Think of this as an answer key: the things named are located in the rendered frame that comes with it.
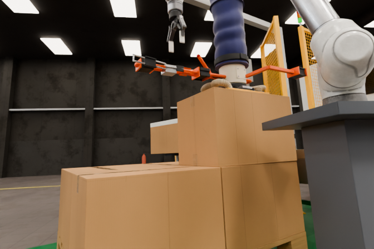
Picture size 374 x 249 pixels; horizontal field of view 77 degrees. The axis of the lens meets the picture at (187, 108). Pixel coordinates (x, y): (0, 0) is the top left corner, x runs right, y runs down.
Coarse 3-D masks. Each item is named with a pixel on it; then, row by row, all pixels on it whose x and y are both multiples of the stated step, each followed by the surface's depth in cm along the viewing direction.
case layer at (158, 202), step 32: (64, 192) 139; (96, 192) 82; (128, 192) 88; (160, 192) 95; (192, 192) 102; (224, 192) 111; (256, 192) 122; (288, 192) 135; (64, 224) 129; (96, 224) 81; (128, 224) 86; (160, 224) 92; (192, 224) 100; (224, 224) 109; (256, 224) 118; (288, 224) 131
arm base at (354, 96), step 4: (336, 96) 94; (340, 96) 93; (344, 96) 92; (348, 96) 91; (352, 96) 91; (356, 96) 91; (360, 96) 91; (364, 96) 92; (324, 100) 99; (328, 100) 96; (332, 100) 95; (336, 100) 94; (340, 100) 93; (344, 100) 92; (348, 100) 91; (352, 100) 91; (356, 100) 90; (360, 100) 90; (364, 100) 91; (324, 104) 99
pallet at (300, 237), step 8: (304, 232) 136; (280, 240) 125; (288, 240) 128; (296, 240) 131; (304, 240) 135; (256, 248) 116; (264, 248) 118; (280, 248) 134; (288, 248) 130; (296, 248) 130; (304, 248) 134
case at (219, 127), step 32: (192, 96) 138; (224, 96) 123; (256, 96) 135; (192, 128) 136; (224, 128) 119; (256, 128) 130; (192, 160) 134; (224, 160) 116; (256, 160) 126; (288, 160) 139
